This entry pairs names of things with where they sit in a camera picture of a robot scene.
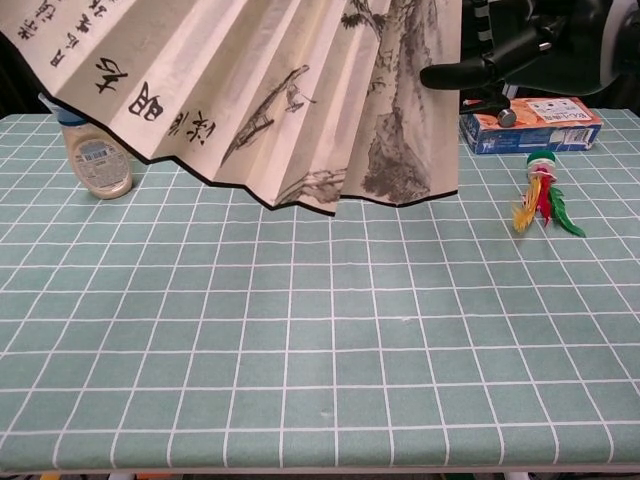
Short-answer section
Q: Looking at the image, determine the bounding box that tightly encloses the cream dressing bottle blue cap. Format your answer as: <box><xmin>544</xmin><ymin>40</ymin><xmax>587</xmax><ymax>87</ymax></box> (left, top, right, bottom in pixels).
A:
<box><xmin>38</xmin><ymin>92</ymin><xmax>135</xmax><ymax>201</ymax></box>

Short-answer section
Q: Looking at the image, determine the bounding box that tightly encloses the red black handled hammer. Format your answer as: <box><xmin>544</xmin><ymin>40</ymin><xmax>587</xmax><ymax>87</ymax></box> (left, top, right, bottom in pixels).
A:
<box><xmin>460</xmin><ymin>97</ymin><xmax>518</xmax><ymax>128</ymax></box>

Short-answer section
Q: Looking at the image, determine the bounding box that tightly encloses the green white checked tablecloth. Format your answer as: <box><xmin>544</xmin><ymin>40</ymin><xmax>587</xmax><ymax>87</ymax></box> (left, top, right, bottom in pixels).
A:
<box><xmin>0</xmin><ymin>109</ymin><xmax>640</xmax><ymax>474</ymax></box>

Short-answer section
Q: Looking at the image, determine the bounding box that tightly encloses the colourful feather shuttlecock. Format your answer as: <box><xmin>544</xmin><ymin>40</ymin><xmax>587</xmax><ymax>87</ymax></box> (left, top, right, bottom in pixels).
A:
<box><xmin>511</xmin><ymin>149</ymin><xmax>587</xmax><ymax>239</ymax></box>

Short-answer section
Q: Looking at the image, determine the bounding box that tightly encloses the blue orange cardboard box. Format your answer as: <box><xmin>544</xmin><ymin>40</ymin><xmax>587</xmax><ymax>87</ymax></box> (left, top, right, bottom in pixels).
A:
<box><xmin>459</xmin><ymin>95</ymin><xmax>604</xmax><ymax>156</ymax></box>

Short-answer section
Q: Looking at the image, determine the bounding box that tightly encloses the paper folding fan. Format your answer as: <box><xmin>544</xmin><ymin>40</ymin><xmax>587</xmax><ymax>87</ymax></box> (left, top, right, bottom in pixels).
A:
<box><xmin>0</xmin><ymin>0</ymin><xmax>464</xmax><ymax>218</ymax></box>

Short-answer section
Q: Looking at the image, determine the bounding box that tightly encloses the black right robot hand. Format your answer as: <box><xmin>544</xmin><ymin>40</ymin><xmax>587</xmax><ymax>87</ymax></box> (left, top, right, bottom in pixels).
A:
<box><xmin>418</xmin><ymin>0</ymin><xmax>622</xmax><ymax>96</ymax></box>

